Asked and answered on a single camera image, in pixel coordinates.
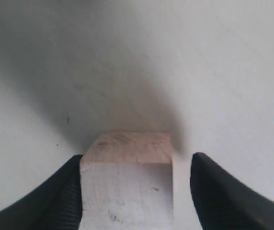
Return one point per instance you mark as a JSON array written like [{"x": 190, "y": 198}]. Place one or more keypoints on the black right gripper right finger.
[{"x": 224, "y": 203}]

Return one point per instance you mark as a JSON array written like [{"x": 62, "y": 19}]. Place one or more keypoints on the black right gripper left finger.
[{"x": 54, "y": 205}]

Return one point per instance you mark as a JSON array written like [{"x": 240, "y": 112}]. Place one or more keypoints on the small wooden cube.
[{"x": 127, "y": 182}]

